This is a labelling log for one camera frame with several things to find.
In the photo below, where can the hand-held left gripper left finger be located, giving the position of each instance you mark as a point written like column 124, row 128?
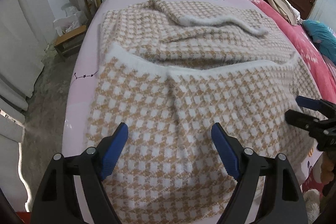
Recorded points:
column 115, row 148

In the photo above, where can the beige white houndstooth coat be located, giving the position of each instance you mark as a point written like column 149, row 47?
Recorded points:
column 170, row 98

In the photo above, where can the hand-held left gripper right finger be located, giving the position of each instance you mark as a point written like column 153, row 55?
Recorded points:
column 225, row 150

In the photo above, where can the small wooden stool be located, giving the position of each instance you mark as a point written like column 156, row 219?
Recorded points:
column 71, row 36

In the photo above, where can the white curtain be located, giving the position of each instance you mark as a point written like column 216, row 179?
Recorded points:
column 21, row 43

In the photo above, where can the person's right hand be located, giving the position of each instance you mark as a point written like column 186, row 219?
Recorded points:
column 329, row 167

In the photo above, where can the pink floral blanket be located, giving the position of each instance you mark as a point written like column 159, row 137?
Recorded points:
column 296, row 37

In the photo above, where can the white cloth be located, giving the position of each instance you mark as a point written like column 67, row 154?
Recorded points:
column 294, row 14

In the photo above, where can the teal patterned cloth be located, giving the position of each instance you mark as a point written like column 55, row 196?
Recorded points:
column 323, row 35

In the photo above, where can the clear plastic bag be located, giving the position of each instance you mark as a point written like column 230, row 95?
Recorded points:
column 71, row 18

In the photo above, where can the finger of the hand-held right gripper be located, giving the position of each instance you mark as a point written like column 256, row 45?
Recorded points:
column 305, row 102
column 299, row 119

